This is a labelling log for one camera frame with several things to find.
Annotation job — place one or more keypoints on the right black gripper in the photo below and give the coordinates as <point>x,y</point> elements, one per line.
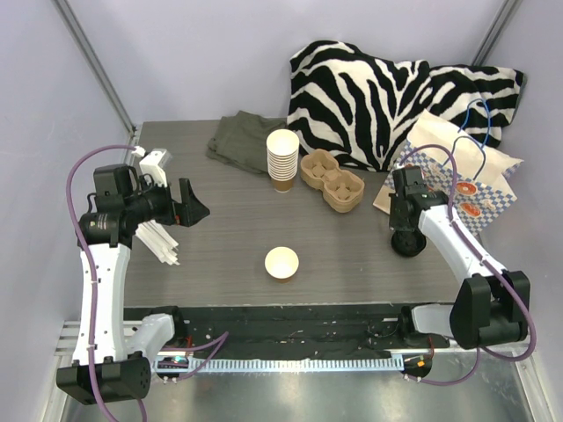
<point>407,243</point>

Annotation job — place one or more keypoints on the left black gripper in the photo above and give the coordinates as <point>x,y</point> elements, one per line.
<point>183,204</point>

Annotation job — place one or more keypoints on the single brown paper cup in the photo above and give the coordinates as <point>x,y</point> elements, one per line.
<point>281,263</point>

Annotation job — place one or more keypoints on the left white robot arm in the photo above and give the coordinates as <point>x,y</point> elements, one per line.
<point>106,366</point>

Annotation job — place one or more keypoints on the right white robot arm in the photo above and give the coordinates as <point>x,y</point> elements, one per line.
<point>491,303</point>

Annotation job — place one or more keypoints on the printed paper takeout bag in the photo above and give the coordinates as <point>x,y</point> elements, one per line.
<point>449,157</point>

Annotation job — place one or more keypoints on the bundle of white straws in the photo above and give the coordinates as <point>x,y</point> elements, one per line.
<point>159,242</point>

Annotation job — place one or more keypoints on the cardboard cup carrier tray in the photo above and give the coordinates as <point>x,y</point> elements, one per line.
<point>342,190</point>

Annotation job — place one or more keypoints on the olive green folded cloth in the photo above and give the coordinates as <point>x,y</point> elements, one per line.
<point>240,141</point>

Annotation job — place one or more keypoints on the stack of paper cups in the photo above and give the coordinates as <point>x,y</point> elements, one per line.
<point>282,159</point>

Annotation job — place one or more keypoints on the zebra print cloth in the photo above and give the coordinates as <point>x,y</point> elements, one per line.
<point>360,108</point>

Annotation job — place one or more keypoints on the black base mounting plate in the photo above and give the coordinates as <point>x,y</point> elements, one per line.
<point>316,332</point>

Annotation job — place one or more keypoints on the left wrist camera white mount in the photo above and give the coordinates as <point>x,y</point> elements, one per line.
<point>153,163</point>

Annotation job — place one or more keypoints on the white slotted cable duct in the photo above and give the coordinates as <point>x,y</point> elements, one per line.
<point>394,363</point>

